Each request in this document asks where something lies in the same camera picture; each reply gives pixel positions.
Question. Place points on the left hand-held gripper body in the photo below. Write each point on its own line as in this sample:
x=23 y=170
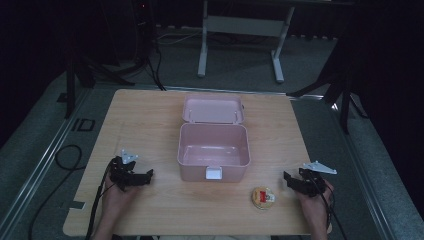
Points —
x=124 y=171

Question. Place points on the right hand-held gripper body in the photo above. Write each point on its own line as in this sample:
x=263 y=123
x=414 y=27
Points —
x=312 y=180

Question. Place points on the round yellow snack packet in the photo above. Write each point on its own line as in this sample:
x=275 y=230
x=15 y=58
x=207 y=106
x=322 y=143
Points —
x=263 y=197

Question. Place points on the pink plastic storage box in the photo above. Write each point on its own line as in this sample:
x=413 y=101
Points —
x=213 y=139

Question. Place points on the person's left hand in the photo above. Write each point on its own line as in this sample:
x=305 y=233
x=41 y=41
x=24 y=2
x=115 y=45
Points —
x=117 y=196

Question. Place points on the person's right hand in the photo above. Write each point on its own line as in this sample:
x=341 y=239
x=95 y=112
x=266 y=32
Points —
x=316 y=206

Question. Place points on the black tripod stand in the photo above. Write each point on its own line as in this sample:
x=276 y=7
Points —
x=86 y=66
x=336 y=83

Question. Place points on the white metal desk frame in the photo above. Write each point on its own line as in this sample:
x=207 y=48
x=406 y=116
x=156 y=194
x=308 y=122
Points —
x=245 y=36

